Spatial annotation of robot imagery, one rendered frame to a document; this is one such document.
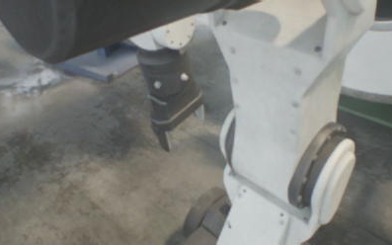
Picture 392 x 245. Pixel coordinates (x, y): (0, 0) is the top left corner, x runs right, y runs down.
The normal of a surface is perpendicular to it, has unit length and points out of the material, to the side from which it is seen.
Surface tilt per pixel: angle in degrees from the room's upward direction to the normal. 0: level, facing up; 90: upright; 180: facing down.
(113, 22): 122
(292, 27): 35
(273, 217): 60
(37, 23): 90
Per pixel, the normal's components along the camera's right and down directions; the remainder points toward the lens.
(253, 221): -0.62, -0.03
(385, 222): -0.03, -0.81
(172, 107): 0.72, 0.39
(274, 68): -0.68, 0.57
